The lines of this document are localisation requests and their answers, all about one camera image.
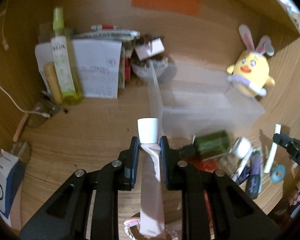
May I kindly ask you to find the teal tape roll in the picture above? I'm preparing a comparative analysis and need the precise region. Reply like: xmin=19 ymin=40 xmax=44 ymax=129
xmin=270 ymin=165 xmax=286 ymax=183

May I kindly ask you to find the white green toothpaste tube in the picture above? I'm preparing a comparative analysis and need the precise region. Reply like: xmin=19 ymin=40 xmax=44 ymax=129
xmin=263 ymin=124 xmax=281 ymax=173

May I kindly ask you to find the dark green glass bottle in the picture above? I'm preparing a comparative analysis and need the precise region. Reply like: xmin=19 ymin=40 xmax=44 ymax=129
xmin=178 ymin=130 xmax=230 ymax=160

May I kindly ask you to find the purple capped dark tube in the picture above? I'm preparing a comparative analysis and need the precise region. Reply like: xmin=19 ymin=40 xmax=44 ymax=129
xmin=245 ymin=149 xmax=262 ymax=199

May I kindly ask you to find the pink white-capped tube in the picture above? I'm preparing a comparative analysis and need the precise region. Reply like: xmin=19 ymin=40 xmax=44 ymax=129
xmin=137 ymin=118 xmax=166 ymax=239

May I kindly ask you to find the red foil packet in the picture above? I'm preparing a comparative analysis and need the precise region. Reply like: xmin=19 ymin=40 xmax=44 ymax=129
xmin=187 ymin=155 xmax=219 ymax=173

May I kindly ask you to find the person right hand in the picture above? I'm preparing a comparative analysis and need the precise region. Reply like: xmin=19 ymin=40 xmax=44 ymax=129
xmin=289 ymin=180 xmax=300 ymax=206

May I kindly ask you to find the white round jar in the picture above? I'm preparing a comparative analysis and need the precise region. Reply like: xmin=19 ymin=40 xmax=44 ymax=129
xmin=230 ymin=137 xmax=251 ymax=159

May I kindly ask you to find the clear plastic storage bin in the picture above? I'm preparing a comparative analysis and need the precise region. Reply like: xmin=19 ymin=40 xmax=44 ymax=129
xmin=147 ymin=63 xmax=265 ymax=137

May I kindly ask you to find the yellow chick plush toy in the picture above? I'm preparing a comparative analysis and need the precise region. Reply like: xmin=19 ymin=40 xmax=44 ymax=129
xmin=226 ymin=24 xmax=275 ymax=98

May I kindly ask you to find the bowl of small items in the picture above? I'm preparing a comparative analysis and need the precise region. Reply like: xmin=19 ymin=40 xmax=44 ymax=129
xmin=131 ymin=57 xmax=168 ymax=81

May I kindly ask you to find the white printed paper sheet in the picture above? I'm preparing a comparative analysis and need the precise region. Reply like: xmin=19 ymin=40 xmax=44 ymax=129
xmin=34 ymin=39 xmax=122 ymax=99

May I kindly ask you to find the wooden stick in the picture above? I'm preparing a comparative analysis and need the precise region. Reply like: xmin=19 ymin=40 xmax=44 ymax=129
xmin=12 ymin=113 xmax=29 ymax=143

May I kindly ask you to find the blue white carton box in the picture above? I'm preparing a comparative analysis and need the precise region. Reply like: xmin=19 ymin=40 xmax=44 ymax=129
xmin=0 ymin=150 xmax=25 ymax=230

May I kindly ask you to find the small pink white box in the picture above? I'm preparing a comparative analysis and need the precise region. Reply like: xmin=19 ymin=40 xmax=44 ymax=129
xmin=134 ymin=38 xmax=165 ymax=61

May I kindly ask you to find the yellow cylindrical stick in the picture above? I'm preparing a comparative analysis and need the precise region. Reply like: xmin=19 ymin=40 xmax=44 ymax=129
xmin=43 ymin=62 xmax=63 ymax=105

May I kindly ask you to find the white markers stack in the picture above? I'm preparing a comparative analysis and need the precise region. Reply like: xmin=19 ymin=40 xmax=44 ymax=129
xmin=72 ymin=24 xmax=140 ymax=42

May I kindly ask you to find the orange sticky paper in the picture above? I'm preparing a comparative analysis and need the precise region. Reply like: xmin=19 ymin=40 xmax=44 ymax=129
xmin=131 ymin=0 xmax=201 ymax=16

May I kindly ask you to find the white cable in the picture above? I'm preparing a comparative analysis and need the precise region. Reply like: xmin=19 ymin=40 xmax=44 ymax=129
xmin=0 ymin=55 xmax=52 ymax=119

